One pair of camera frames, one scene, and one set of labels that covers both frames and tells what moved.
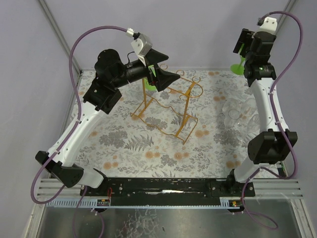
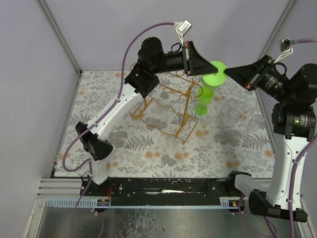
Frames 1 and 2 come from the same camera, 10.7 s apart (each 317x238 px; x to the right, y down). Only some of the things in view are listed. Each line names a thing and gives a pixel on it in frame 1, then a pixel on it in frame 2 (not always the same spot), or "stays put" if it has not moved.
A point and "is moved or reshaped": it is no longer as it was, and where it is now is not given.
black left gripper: x=150 y=72 to x=186 y=58
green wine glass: x=238 y=69 to x=205 y=95
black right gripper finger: x=245 y=37 to x=246 y=74
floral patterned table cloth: x=197 y=127 stays put
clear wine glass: x=253 y=125 stays put
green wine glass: x=148 y=86 is moved or reshaped
